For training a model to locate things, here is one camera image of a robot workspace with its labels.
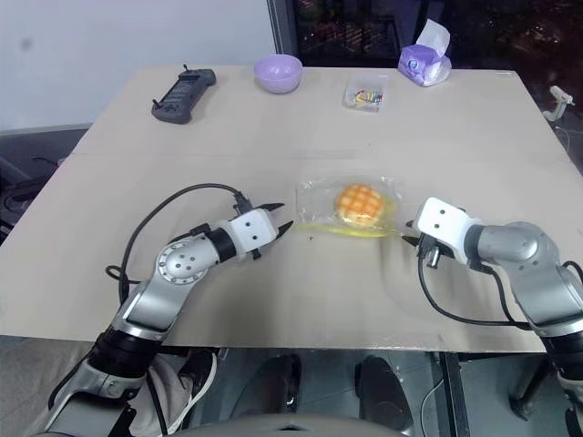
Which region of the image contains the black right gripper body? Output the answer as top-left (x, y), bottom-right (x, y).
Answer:
top-left (414, 232), bottom-right (453, 270)

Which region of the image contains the black white-soled shoe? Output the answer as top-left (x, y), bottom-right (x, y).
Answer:
top-left (165, 350), bottom-right (220, 436)

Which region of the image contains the dark grey remote controller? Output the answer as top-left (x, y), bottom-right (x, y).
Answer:
top-left (150, 63), bottom-right (218, 126)

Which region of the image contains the black clutter on floor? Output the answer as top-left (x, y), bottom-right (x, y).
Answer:
top-left (0, 156), bottom-right (70, 207)

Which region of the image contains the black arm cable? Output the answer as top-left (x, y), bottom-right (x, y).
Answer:
top-left (417, 254), bottom-right (583, 331)
top-left (105, 182), bottom-right (254, 302)

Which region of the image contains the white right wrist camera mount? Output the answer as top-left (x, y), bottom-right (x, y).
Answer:
top-left (415, 196), bottom-right (485, 266)

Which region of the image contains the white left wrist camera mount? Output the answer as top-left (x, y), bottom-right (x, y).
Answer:
top-left (218, 209), bottom-right (281, 257)

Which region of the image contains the dark rounded shape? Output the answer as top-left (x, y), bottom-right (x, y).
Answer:
top-left (356, 355), bottom-right (414, 430)
top-left (261, 354), bottom-right (303, 416)

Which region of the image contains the black metal table leg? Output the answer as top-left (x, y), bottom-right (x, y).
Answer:
top-left (438, 351), bottom-right (471, 437)

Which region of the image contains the purple plastic bowl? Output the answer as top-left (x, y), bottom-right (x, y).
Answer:
top-left (252, 54), bottom-right (303, 96)

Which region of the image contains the beige trouser leg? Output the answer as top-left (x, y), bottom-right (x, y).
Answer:
top-left (130, 352), bottom-right (195, 437)

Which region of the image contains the purple tissue pack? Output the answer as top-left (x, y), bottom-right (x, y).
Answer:
top-left (396, 18), bottom-right (454, 89)

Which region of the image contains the clear box of coloured pins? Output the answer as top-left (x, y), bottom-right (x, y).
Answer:
top-left (342, 73), bottom-right (390, 114)

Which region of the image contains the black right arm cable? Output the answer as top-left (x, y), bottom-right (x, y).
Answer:
top-left (417, 254), bottom-right (583, 331)

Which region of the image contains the grey window frame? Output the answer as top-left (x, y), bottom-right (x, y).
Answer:
top-left (266, 0), bottom-right (302, 67)

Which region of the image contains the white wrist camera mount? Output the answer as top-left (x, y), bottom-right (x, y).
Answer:
top-left (218, 209), bottom-right (281, 257)
top-left (415, 196), bottom-right (485, 266)

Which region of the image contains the orange checkered bread bun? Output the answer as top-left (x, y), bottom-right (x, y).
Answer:
top-left (334, 182), bottom-right (384, 228)

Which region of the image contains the thin white cable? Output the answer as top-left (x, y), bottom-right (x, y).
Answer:
top-left (418, 377), bottom-right (445, 416)

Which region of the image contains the black angled table strut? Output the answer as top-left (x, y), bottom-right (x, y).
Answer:
top-left (508, 354), bottom-right (556, 421)

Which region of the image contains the white handheld tool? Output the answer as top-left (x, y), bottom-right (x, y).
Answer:
top-left (542, 85), bottom-right (577, 122)

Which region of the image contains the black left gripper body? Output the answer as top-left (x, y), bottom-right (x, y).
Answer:
top-left (236, 245), bottom-right (275, 262)

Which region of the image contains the clear yellow-zip plastic bag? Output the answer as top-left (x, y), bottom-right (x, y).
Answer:
top-left (292, 174), bottom-right (407, 242)

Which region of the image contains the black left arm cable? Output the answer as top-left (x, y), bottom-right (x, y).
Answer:
top-left (105, 182), bottom-right (254, 302)

